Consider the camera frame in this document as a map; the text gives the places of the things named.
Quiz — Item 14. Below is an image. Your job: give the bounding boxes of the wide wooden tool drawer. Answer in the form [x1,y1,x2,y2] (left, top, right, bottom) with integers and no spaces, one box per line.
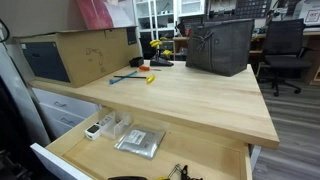
[30,107,254,180]

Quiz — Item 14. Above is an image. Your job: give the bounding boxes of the white cabinet drawer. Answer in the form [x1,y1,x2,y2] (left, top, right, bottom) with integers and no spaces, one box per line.
[46,117,79,139]
[39,102,88,132]

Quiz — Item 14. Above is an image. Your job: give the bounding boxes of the small black tray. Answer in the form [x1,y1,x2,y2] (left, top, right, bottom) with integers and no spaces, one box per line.
[128,56,145,68]

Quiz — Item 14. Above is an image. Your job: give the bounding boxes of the silver antistatic bag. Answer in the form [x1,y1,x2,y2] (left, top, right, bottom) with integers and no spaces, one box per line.
[113,124,167,160]

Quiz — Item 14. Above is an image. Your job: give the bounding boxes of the clear plastic organizer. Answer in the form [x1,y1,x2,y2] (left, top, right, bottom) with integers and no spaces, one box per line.
[99,111,133,140]

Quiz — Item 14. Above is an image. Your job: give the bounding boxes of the white shelf unit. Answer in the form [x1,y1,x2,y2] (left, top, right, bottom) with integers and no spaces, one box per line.
[132,0,178,60]

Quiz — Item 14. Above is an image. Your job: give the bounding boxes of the grey woven tote bag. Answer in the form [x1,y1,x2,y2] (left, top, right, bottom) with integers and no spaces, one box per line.
[185,18,256,78]

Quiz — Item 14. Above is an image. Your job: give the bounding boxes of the white handheld meter red button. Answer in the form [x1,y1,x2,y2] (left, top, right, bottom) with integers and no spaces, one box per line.
[84,112,117,141]

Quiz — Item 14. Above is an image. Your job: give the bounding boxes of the black pegboard panel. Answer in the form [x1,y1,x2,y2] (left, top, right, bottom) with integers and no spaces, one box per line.
[234,0,273,19]

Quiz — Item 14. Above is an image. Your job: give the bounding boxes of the black office chair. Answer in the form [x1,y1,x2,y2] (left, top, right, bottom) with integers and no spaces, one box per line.
[256,18,314,98]

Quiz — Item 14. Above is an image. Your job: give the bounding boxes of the white side panel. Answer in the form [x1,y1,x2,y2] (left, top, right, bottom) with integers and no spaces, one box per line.
[0,41,52,148]

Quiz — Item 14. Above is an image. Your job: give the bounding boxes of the white box red logo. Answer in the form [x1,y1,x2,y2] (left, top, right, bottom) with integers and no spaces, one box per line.
[298,0,320,28]

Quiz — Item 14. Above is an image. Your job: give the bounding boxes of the yellow handled hex key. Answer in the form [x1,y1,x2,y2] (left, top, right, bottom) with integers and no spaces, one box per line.
[113,73,156,84]

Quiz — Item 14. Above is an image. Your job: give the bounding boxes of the orange handled screwdriver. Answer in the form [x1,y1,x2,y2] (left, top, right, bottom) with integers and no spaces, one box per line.
[138,65,162,72]

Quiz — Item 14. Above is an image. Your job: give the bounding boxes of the hex key stand yellow handles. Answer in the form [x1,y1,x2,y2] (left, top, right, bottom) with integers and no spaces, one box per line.
[148,39,175,68]

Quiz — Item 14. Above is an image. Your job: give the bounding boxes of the blue handled hex key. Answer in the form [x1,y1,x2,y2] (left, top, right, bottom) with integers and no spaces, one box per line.
[108,70,138,85]

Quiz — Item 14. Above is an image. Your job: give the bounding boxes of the white wall cabinet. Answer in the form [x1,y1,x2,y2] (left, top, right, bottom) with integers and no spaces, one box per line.
[176,0,207,18]

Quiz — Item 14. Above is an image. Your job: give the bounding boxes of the black handled pliers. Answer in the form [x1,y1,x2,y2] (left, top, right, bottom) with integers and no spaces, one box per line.
[167,163,204,180]

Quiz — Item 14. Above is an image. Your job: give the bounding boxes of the black handled tool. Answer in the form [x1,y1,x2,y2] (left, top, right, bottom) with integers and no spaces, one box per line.
[107,175,148,180]

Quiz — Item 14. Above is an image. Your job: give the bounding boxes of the black looped cable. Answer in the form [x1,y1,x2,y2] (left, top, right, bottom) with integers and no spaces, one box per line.
[0,18,11,44]

